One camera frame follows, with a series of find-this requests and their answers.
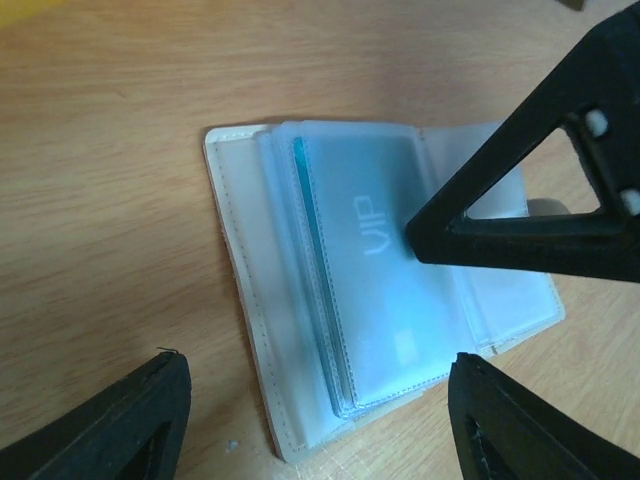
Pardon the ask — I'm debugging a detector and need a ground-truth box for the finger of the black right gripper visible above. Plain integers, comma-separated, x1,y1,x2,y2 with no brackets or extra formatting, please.
406,5,639,282

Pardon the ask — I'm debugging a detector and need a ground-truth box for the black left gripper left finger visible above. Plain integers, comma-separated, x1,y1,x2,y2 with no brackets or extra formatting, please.
1,351,192,479

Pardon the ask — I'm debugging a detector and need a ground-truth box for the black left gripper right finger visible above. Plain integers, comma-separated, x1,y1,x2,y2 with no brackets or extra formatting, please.
448,353,639,479

